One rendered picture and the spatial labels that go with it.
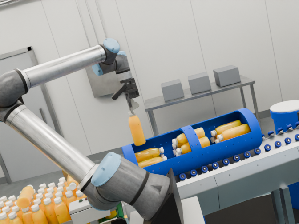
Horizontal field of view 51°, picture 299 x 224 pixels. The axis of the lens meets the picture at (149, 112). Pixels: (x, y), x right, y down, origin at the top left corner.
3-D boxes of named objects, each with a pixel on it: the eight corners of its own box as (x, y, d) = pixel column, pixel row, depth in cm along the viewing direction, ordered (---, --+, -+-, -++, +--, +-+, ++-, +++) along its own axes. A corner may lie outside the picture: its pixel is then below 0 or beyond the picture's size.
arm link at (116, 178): (136, 197, 116) (94, 174, 114) (122, 210, 129) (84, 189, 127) (150, 164, 125) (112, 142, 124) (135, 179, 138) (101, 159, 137)
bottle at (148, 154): (131, 152, 208) (157, 143, 210) (133, 161, 210) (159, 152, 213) (133, 157, 201) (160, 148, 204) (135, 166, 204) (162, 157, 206)
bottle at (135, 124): (132, 145, 193) (124, 117, 189) (139, 140, 198) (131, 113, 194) (140, 145, 188) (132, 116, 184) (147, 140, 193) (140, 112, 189)
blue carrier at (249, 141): (265, 153, 202) (258, 112, 195) (136, 197, 191) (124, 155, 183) (244, 140, 229) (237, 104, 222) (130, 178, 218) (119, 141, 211)
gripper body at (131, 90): (140, 97, 184) (134, 77, 182) (126, 101, 183) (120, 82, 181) (138, 95, 192) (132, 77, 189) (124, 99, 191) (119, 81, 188)
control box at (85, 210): (111, 215, 168) (105, 198, 166) (74, 227, 165) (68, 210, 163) (109, 206, 178) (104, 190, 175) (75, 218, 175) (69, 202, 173)
